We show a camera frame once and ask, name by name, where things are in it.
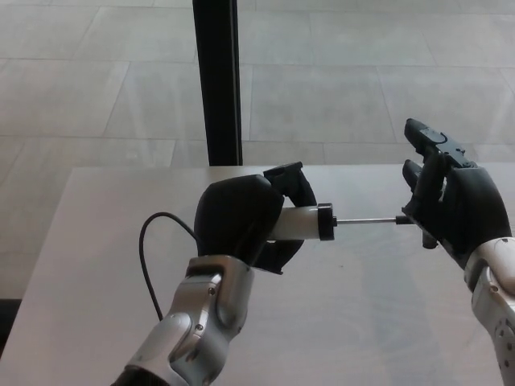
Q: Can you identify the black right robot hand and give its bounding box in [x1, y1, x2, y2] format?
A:
[401, 117, 513, 270]

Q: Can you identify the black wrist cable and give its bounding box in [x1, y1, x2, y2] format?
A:
[138, 211, 200, 322]

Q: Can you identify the black vertical post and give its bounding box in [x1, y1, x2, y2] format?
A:
[192, 0, 244, 166]

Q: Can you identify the white air pump black handle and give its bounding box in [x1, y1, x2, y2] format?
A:
[267, 203, 439, 250]

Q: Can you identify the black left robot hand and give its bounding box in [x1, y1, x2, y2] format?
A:
[193, 161, 319, 277]

